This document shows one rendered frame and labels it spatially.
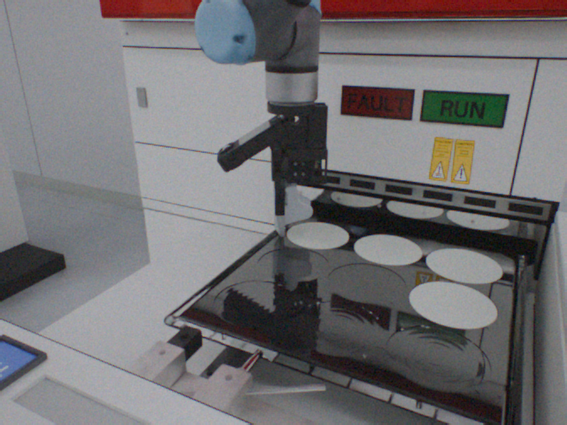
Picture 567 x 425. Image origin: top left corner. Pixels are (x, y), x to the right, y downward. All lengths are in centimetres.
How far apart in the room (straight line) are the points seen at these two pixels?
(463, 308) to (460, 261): 12
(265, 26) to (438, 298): 38
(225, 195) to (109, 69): 238
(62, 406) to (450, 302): 43
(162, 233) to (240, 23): 68
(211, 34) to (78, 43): 289
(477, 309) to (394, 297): 10
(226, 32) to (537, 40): 42
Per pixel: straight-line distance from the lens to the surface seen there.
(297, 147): 67
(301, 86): 64
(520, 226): 78
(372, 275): 64
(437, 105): 75
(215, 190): 96
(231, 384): 46
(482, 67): 74
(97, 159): 354
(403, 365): 50
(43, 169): 404
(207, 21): 55
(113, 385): 40
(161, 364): 49
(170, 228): 108
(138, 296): 77
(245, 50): 54
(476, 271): 70
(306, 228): 76
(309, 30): 64
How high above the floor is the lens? 122
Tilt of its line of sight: 22 degrees down
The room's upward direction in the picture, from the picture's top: straight up
